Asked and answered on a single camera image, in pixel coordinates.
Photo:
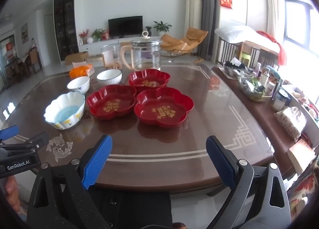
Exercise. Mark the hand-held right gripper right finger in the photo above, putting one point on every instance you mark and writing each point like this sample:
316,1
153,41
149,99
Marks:
220,161

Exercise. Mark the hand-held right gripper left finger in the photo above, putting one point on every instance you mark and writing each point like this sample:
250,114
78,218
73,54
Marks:
96,161

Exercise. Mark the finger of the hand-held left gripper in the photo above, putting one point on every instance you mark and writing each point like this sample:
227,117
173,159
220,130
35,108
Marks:
8,132
37,140

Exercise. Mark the scalloped blue and white bowl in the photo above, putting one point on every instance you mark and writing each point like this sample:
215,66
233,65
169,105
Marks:
64,114

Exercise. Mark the red flower-shaped plate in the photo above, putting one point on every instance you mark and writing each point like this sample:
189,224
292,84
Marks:
149,79
163,111
109,105

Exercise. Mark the white bowl with blue flowers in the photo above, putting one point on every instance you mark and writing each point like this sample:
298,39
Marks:
78,83

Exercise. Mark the white ribbed bowl dark rim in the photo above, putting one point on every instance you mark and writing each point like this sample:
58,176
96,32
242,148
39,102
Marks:
109,76

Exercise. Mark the person's left hand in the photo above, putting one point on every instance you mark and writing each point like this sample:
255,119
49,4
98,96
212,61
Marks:
12,191

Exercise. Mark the brown side table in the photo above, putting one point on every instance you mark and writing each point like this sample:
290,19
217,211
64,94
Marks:
264,113

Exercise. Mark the basket of toiletries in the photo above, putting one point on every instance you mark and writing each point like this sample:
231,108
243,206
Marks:
254,89

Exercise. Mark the patterned tissue box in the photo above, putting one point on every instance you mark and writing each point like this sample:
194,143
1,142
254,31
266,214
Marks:
290,123

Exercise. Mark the orange tissue pack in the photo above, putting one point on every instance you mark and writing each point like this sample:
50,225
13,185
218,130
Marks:
79,72

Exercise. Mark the pink flat box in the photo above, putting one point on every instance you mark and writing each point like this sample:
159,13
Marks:
301,155

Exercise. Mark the round metal tin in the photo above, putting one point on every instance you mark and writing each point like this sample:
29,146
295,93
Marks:
281,100

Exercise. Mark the red leaf patterned cushion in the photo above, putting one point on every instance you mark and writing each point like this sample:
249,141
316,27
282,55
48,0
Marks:
305,189

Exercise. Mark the cardboard box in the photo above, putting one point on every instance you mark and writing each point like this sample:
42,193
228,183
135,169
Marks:
76,58

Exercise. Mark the clear plastic jar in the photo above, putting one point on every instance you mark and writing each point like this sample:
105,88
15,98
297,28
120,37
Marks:
109,56

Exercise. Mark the green stool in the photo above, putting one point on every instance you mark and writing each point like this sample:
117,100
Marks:
245,58

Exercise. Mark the dark wooden slatted bench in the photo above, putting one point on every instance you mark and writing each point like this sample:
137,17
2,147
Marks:
224,49

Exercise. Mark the round white vase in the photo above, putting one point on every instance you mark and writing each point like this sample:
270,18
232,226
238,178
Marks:
90,40

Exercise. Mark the white television cabinet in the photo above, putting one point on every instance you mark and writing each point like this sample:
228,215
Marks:
99,45

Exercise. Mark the vase of red flowers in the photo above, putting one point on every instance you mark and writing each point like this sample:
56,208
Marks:
83,35

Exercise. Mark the dark display cabinet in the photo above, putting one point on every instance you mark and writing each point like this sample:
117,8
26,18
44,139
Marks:
66,24

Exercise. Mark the bushy green potted plant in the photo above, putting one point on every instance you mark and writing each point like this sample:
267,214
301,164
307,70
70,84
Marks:
98,34

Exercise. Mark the red gift box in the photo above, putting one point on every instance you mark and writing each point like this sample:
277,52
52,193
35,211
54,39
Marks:
104,36

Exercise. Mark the red cloth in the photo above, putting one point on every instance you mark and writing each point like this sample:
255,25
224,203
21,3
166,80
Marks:
281,51

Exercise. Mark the orange lounge chair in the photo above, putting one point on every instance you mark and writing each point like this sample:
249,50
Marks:
189,39

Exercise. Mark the white pillow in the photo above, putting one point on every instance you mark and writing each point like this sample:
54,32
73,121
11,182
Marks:
236,33

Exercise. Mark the black television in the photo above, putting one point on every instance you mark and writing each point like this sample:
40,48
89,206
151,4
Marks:
125,26

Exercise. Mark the small potted plant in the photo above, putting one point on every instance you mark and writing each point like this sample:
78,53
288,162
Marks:
148,30

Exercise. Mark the large green potted plant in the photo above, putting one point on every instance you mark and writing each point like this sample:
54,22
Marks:
162,27

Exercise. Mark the covered standing air conditioner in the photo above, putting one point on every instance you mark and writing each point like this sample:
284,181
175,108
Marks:
194,11

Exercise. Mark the grey curtain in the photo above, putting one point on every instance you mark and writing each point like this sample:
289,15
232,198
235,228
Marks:
209,7

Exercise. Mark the white curtain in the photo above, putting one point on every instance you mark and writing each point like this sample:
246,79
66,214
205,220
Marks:
274,11

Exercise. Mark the dark framed window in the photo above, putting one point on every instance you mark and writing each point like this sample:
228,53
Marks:
299,19

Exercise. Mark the framed wall picture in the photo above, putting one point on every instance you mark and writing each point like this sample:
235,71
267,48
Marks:
24,33

